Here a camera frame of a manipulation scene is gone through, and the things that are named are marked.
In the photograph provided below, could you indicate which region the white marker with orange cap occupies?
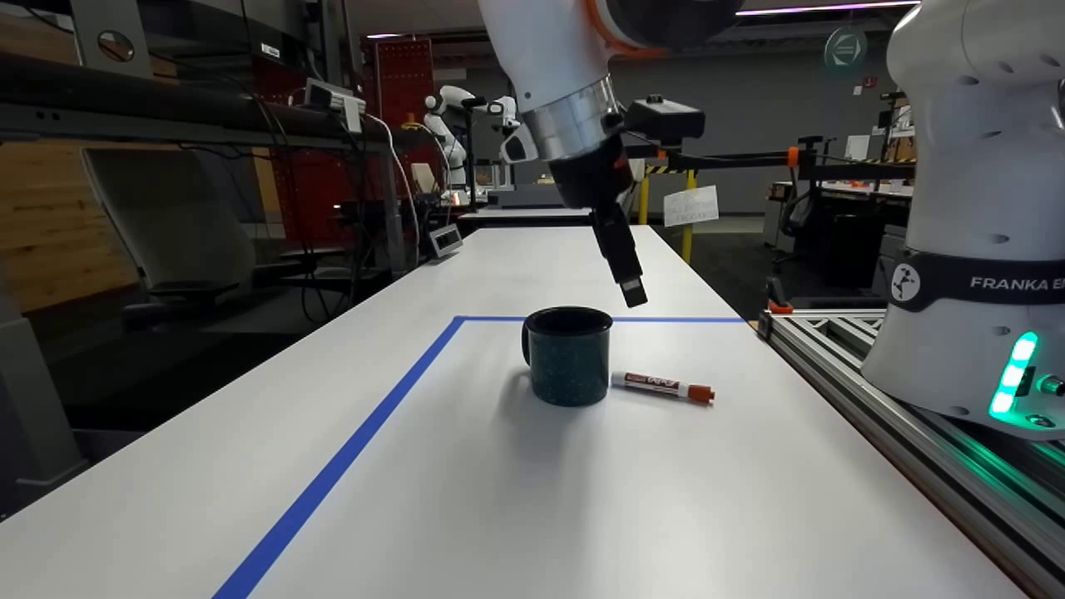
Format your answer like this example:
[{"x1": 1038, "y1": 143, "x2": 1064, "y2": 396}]
[{"x1": 611, "y1": 371, "x2": 716, "y2": 406}]

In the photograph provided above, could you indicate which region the white paper sign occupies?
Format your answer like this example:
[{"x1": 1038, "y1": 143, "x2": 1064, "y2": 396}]
[{"x1": 663, "y1": 185, "x2": 720, "y2": 228}]

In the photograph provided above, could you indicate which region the desk height control panel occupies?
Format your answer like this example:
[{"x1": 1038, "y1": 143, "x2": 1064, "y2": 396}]
[{"x1": 428, "y1": 223, "x2": 464, "y2": 259}]

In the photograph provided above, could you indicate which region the dark green speckled enamel mug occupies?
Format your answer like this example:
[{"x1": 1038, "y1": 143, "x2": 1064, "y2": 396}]
[{"x1": 522, "y1": 306, "x2": 614, "y2": 408}]

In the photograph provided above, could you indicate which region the red pegboard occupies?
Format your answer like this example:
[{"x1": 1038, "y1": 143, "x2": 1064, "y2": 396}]
[{"x1": 362, "y1": 37, "x2": 438, "y2": 200}]

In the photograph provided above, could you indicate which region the black office chair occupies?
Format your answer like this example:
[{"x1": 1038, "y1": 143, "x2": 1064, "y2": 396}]
[{"x1": 770, "y1": 185, "x2": 837, "y2": 269}]

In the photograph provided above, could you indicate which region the white power strip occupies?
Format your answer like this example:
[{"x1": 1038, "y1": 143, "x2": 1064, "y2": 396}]
[{"x1": 303, "y1": 77, "x2": 368, "y2": 135}]

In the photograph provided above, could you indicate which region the blue tape line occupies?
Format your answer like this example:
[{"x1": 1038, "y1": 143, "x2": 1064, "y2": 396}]
[{"x1": 212, "y1": 314, "x2": 746, "y2": 599}]

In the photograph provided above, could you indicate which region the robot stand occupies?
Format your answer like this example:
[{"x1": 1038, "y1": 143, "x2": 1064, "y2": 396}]
[{"x1": 757, "y1": 308, "x2": 1065, "y2": 599}]

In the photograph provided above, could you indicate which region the grey moulded chair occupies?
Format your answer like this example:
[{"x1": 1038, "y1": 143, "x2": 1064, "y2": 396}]
[{"x1": 82, "y1": 148, "x2": 257, "y2": 307}]

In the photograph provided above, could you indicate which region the black standing desk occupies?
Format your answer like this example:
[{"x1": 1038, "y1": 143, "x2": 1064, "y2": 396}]
[{"x1": 0, "y1": 52, "x2": 417, "y2": 500}]

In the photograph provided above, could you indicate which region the camera on mount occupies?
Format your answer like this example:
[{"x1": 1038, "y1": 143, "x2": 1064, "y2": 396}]
[{"x1": 624, "y1": 94, "x2": 916, "y2": 181}]

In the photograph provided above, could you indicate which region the round green wall sign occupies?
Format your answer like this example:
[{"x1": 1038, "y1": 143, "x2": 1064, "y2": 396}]
[{"x1": 824, "y1": 25, "x2": 869, "y2": 72}]

